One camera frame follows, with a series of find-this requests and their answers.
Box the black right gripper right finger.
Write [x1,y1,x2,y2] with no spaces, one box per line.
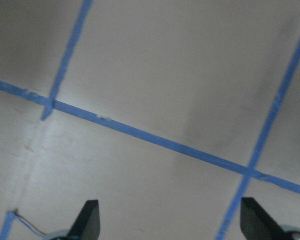
[240,197,286,240]

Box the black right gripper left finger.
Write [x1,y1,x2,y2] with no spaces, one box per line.
[67,199,101,238]

